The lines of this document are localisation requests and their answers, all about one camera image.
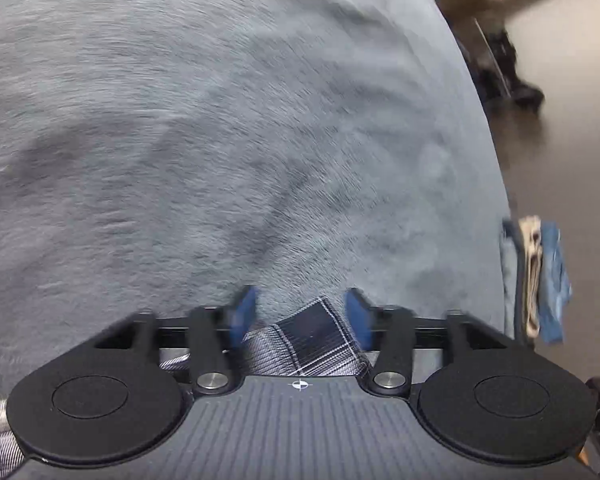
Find folded beige garment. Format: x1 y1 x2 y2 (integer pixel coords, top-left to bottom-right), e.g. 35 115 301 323
520 215 545 338

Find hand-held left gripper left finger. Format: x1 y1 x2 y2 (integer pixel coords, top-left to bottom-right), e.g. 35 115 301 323
92 285 259 395

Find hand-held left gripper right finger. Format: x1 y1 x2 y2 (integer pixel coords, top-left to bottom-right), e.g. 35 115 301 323
345 287 516 396

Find folded dark blue garment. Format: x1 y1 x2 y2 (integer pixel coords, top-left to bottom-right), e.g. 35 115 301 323
499 219 526 341

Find black lumpy object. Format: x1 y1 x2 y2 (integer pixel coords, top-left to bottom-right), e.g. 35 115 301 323
474 25 547 108

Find folded blue denim garment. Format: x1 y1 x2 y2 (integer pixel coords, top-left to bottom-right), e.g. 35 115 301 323
537 221 574 346

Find black white plaid pants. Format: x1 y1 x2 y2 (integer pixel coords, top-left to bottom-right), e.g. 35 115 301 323
0 296 373 478

